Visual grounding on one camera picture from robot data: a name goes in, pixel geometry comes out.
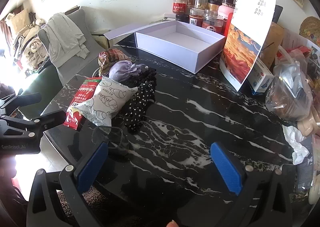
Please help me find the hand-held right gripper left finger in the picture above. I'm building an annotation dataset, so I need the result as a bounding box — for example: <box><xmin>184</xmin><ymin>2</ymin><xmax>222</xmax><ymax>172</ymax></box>
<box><xmin>26</xmin><ymin>142</ymin><xmax>110</xmax><ymax>227</ymax></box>

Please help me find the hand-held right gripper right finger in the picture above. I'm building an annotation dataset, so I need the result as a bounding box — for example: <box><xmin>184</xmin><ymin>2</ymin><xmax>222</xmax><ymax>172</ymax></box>
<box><xmin>210</xmin><ymin>142</ymin><xmax>294</xmax><ymax>227</ymax></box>

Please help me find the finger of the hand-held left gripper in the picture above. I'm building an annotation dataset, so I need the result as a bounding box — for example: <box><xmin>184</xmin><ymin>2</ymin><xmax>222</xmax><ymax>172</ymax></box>
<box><xmin>0</xmin><ymin>110</ymin><xmax>67</xmax><ymax>138</ymax></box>
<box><xmin>0</xmin><ymin>93</ymin><xmax>42</xmax><ymax>116</ymax></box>

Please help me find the purple tassel charm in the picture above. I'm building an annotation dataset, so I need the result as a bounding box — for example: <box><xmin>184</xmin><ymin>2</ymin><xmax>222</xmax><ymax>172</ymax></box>
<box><xmin>91</xmin><ymin>126</ymin><xmax>132</xmax><ymax>156</ymax></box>

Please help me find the red snack packet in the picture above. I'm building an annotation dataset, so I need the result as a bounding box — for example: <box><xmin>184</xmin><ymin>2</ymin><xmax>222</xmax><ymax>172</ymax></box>
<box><xmin>62</xmin><ymin>77</ymin><xmax>100</xmax><ymax>131</ymax></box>

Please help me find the white pastry snack packet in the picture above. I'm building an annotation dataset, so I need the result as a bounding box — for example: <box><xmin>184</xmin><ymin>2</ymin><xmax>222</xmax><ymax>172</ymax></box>
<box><xmin>75</xmin><ymin>75</ymin><xmax>138</xmax><ymax>128</ymax></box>

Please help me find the black polka-dot scrunchie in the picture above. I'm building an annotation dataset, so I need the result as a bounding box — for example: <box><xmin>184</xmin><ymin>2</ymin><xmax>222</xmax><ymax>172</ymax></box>
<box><xmin>124</xmin><ymin>77</ymin><xmax>158</xmax><ymax>135</ymax></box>

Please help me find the brown peanut snack packet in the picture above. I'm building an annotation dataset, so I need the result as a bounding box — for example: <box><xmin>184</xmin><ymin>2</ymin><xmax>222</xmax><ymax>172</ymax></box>
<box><xmin>97</xmin><ymin>50</ymin><xmax>130</xmax><ymax>75</ymax></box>

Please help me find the purple satin drawstring pouch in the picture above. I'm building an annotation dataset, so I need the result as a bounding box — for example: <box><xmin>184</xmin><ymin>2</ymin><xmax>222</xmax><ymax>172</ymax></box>
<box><xmin>109</xmin><ymin>60</ymin><xmax>148</xmax><ymax>84</ymax></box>

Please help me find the plain black scrunchie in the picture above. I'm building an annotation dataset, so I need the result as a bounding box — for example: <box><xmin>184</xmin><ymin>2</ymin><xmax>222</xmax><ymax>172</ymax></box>
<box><xmin>136</xmin><ymin>66</ymin><xmax>158</xmax><ymax>85</ymax></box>

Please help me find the white cardboard box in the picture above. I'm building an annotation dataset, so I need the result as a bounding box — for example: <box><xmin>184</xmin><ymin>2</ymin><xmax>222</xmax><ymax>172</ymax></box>
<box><xmin>104</xmin><ymin>21</ymin><xmax>227</xmax><ymax>75</ymax></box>

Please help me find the grey garment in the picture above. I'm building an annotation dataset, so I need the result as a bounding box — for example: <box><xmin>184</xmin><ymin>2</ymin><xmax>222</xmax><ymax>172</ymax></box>
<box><xmin>45</xmin><ymin>12</ymin><xmax>90</xmax><ymax>69</ymax></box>

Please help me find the crumpled white tissue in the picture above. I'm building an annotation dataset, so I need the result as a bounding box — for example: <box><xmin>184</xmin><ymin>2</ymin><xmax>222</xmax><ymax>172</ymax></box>
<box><xmin>282</xmin><ymin>125</ymin><xmax>310</xmax><ymax>165</ymax></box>

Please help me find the blue and white carton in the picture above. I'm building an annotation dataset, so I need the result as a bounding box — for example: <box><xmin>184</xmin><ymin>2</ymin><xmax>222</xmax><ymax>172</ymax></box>
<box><xmin>247</xmin><ymin>63</ymin><xmax>274</xmax><ymax>95</ymax></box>

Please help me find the clear plastic bag of food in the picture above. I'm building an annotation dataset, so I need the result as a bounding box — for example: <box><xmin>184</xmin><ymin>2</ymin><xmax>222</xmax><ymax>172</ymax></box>
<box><xmin>265</xmin><ymin>55</ymin><xmax>313</xmax><ymax>121</ymax></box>

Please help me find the grey upholstered chair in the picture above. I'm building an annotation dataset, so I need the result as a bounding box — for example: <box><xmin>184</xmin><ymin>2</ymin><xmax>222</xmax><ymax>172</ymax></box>
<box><xmin>19</xmin><ymin>6</ymin><xmax>108</xmax><ymax>118</ymax></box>

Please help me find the brown paper bag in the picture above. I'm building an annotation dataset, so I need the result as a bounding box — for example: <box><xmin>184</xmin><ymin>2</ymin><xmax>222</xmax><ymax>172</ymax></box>
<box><xmin>260</xmin><ymin>21</ymin><xmax>285</xmax><ymax>69</ymax></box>

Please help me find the red canister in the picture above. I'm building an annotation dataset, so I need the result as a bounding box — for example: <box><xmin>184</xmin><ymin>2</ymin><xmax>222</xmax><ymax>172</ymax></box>
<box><xmin>223</xmin><ymin>16</ymin><xmax>234</xmax><ymax>38</ymax></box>

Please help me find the clear jar with red label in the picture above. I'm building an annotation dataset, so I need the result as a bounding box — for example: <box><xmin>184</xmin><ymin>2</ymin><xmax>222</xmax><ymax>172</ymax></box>
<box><xmin>202</xmin><ymin>9</ymin><xmax>224</xmax><ymax>34</ymax></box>

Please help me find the clear jar of red powder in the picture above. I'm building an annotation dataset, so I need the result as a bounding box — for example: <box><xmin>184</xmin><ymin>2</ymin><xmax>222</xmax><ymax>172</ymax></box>
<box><xmin>189</xmin><ymin>8</ymin><xmax>205</xmax><ymax>27</ymax></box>

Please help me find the white paper bag sunset print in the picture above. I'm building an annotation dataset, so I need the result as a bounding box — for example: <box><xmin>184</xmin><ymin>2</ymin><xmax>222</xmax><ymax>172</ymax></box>
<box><xmin>219</xmin><ymin>0</ymin><xmax>277</xmax><ymax>91</ymax></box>

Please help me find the dark green jar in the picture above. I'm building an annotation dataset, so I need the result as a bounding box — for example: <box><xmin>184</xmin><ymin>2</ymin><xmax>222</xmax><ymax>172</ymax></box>
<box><xmin>175</xmin><ymin>12</ymin><xmax>190</xmax><ymax>23</ymax></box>

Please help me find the pink plastic bottle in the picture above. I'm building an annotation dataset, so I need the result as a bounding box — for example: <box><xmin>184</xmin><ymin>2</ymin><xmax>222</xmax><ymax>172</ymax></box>
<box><xmin>217</xmin><ymin>5</ymin><xmax>234</xmax><ymax>20</ymax></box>

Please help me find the black-lidded orange powder jar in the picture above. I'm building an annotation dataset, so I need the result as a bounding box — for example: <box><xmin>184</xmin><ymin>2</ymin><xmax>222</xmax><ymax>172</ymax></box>
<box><xmin>208</xmin><ymin>0</ymin><xmax>222</xmax><ymax>11</ymax></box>

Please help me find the woven straw mat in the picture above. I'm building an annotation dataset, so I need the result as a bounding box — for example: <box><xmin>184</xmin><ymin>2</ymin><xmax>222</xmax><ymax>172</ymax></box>
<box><xmin>299</xmin><ymin>16</ymin><xmax>320</xmax><ymax>45</ymax></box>

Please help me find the black-lidded jar of yellow slices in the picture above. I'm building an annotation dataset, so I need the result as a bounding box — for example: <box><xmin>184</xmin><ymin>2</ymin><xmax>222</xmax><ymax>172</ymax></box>
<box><xmin>194</xmin><ymin>0</ymin><xmax>209</xmax><ymax>10</ymax></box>

